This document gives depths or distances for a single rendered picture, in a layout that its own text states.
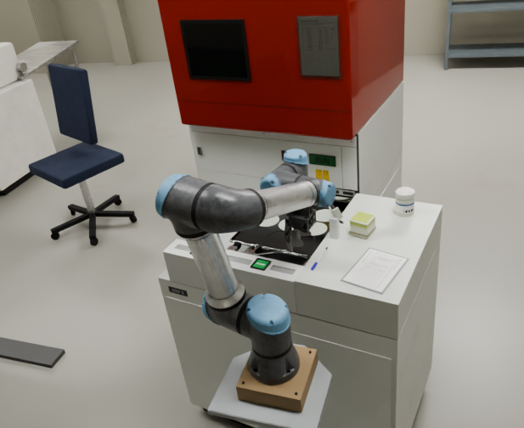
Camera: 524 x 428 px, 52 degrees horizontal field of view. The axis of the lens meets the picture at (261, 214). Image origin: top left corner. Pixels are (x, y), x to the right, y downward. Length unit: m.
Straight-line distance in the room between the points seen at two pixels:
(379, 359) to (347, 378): 0.18
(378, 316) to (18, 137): 4.27
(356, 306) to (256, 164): 0.94
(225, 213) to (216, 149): 1.32
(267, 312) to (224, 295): 0.13
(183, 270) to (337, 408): 0.78
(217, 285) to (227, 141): 1.11
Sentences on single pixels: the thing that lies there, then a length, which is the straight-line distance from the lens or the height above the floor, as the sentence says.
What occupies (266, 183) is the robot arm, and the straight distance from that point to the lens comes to 1.56.
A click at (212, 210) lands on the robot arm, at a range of 1.20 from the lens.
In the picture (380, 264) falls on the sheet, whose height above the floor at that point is 0.97.
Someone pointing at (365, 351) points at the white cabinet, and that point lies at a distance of 1.87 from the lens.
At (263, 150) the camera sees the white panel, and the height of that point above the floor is 1.11.
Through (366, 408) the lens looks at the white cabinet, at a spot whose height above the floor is 0.45.
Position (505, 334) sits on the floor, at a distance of 3.09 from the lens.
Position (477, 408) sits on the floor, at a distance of 2.73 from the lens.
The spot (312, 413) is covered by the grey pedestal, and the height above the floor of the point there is 0.82.
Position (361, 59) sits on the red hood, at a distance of 2.13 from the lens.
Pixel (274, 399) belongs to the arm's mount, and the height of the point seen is 0.85.
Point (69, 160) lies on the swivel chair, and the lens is 4.19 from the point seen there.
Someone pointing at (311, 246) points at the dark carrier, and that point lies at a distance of 2.06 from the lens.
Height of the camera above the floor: 2.06
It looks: 30 degrees down
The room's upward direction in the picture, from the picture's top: 7 degrees counter-clockwise
